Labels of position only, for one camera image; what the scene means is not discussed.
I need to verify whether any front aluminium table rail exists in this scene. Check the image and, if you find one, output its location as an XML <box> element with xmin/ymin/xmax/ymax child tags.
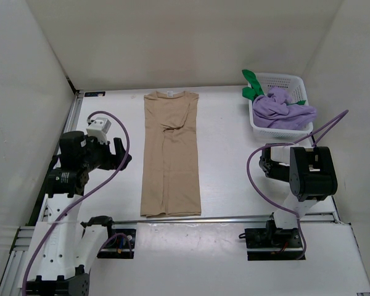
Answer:
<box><xmin>113</xmin><ymin>213</ymin><xmax>339</xmax><ymax>225</ymax></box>

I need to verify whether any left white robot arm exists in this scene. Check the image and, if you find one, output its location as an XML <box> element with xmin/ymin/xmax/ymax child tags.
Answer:
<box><xmin>22</xmin><ymin>128</ymin><xmax>132</xmax><ymax>295</ymax></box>

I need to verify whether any blue label sticker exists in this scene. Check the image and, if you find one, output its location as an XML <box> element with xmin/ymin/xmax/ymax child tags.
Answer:
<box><xmin>84</xmin><ymin>91</ymin><xmax>105</xmax><ymax>97</ymax></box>

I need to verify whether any purple t shirt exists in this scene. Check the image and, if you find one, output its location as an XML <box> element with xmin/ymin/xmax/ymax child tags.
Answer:
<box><xmin>252</xmin><ymin>87</ymin><xmax>317</xmax><ymax>130</ymax></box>

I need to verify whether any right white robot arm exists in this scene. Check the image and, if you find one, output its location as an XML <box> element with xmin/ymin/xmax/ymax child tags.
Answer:
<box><xmin>259</xmin><ymin>145</ymin><xmax>338</xmax><ymax>230</ymax></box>

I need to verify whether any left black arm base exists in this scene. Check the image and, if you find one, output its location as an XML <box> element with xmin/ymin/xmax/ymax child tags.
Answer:
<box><xmin>97</xmin><ymin>228</ymin><xmax>136</xmax><ymax>259</ymax></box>

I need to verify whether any green t shirt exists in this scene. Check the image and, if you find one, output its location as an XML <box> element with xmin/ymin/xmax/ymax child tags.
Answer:
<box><xmin>242</xmin><ymin>69</ymin><xmax>265</xmax><ymax>102</ymax></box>

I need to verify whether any beige t shirt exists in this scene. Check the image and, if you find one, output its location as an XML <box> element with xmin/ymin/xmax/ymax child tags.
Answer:
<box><xmin>140</xmin><ymin>91</ymin><xmax>202</xmax><ymax>217</ymax></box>

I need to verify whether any aluminium frame rail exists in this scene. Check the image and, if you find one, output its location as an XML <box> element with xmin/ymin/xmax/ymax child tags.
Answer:
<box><xmin>0</xmin><ymin>89</ymin><xmax>84</xmax><ymax>296</ymax></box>

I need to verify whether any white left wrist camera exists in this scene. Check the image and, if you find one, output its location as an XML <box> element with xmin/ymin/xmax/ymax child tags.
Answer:
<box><xmin>86</xmin><ymin>117</ymin><xmax>112</xmax><ymax>145</ymax></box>

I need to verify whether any white plastic basket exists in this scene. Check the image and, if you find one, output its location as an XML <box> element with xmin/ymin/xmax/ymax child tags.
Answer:
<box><xmin>249</xmin><ymin>72</ymin><xmax>313</xmax><ymax>138</ymax></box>

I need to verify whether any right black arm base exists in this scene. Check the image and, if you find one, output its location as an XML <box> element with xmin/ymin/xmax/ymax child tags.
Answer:
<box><xmin>238</xmin><ymin>228</ymin><xmax>306</xmax><ymax>261</ymax></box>

